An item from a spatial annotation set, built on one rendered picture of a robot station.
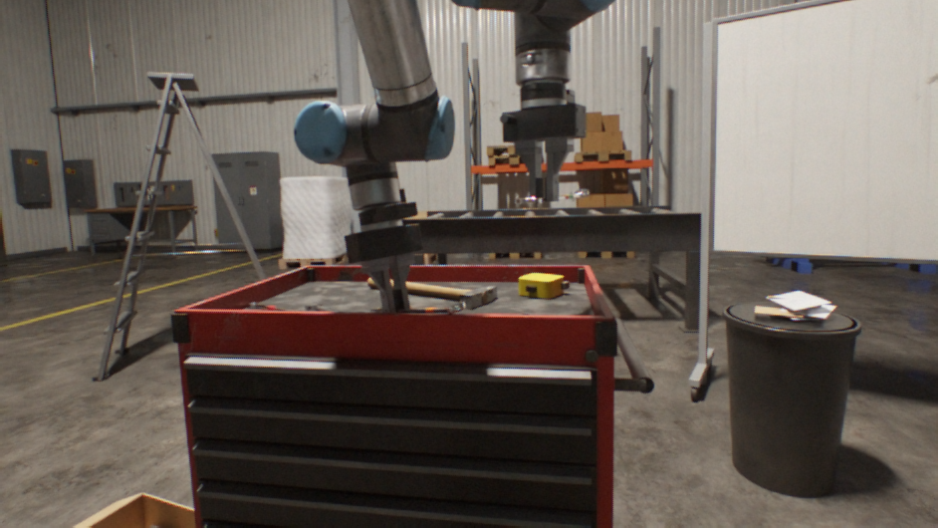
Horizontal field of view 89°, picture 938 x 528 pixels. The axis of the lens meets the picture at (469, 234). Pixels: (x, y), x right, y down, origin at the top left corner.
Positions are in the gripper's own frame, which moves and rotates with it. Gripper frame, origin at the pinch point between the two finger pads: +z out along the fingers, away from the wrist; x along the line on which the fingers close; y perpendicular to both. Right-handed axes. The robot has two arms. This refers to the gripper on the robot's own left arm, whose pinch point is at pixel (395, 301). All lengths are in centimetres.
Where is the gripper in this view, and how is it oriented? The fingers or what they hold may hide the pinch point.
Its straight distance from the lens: 88.6
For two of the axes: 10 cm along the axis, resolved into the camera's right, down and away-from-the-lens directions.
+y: -6.4, 1.1, 7.6
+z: 1.8, 9.8, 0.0
